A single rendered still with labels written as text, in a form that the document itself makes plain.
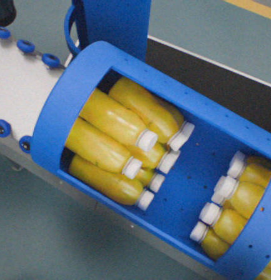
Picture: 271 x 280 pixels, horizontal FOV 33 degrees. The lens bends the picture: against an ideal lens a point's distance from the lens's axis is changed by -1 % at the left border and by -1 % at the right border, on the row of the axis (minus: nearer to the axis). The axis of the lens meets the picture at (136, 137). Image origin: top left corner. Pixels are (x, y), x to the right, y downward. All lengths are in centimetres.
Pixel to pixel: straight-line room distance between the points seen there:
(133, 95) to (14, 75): 38
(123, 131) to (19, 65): 43
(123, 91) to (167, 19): 144
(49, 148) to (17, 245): 122
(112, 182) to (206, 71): 121
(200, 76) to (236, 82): 16
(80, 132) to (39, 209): 116
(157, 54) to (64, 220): 83
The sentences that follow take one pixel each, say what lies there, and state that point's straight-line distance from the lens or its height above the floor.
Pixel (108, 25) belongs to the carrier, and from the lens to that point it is 130.
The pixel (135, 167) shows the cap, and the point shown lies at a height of 111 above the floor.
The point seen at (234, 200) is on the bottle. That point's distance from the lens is 85.
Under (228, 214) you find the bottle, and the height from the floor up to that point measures 112.
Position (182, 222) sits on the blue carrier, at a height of 98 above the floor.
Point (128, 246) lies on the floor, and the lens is 197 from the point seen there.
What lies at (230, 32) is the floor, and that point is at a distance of 234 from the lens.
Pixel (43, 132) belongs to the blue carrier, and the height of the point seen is 119.
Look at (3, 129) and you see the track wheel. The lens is 108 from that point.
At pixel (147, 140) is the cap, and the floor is 116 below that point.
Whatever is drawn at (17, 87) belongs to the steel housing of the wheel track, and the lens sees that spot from 116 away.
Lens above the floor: 197
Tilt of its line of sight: 73 degrees down
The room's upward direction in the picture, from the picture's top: 6 degrees clockwise
